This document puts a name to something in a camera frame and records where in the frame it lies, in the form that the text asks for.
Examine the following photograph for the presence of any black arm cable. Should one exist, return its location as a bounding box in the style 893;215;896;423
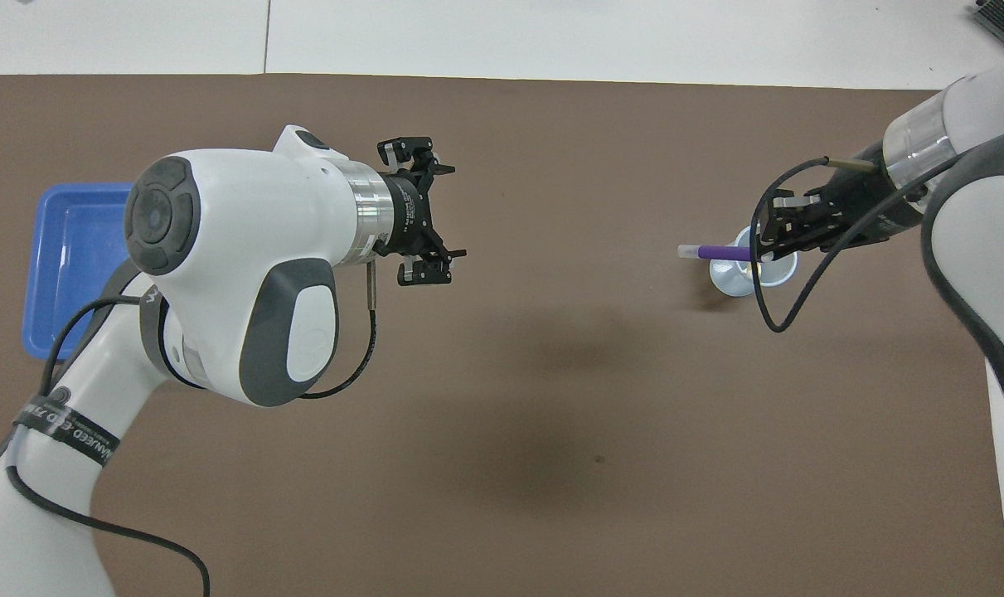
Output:
4;261;380;597
750;156;967;334

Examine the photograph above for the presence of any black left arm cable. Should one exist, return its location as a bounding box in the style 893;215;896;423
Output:
4;261;380;597

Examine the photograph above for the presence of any clear plastic cup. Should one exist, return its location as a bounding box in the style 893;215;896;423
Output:
709;226;798;298

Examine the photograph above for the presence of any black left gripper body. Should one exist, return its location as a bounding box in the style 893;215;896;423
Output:
381;170;438;260

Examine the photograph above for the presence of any purple pen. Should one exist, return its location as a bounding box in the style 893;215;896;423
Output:
677;244;772;263

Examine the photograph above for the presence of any blue plastic tray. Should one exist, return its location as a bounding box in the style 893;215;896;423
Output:
22;182;138;362

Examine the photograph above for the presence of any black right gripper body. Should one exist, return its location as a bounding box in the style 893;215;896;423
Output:
829;145;927;247

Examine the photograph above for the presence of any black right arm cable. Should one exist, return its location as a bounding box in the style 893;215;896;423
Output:
750;156;967;334

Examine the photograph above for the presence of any brown table mat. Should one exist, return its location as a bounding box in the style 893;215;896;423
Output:
0;73;1004;597

